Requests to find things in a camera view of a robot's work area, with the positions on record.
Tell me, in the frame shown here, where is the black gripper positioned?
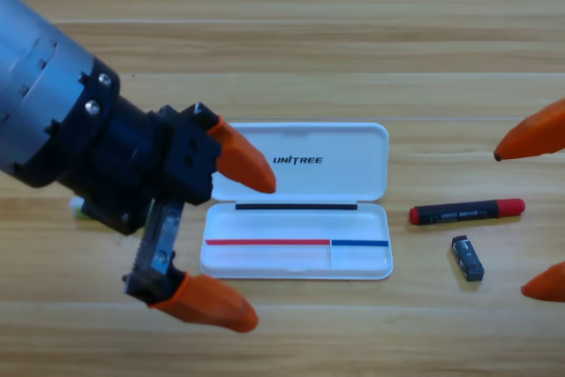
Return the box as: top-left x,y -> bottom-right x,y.
56,57 -> 277,307

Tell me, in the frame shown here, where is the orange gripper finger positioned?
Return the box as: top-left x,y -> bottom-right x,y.
520,260 -> 565,303
493,98 -> 565,162
147,271 -> 260,334

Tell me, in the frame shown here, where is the small black sharpener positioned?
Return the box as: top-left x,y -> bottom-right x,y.
450,235 -> 486,283

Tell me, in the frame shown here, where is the white Unitree pencil case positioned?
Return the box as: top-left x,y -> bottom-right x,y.
199,122 -> 394,281

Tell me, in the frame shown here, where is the red and black marker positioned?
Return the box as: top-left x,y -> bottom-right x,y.
408,198 -> 526,226

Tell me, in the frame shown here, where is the green highlighter pen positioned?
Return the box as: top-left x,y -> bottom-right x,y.
69,197 -> 92,221

